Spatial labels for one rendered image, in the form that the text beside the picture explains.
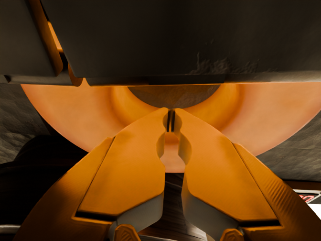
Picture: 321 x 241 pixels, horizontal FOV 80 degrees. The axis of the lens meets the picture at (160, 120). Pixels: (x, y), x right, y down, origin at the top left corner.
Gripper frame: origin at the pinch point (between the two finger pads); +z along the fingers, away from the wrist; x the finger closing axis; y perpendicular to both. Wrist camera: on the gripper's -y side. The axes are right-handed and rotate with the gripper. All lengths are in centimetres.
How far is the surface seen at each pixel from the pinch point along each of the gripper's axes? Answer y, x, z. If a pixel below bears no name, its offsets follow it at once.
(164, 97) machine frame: 1.8, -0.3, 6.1
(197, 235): 19.6, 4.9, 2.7
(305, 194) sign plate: 28.0, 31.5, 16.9
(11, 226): 13.1, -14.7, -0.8
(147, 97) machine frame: 1.9, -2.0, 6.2
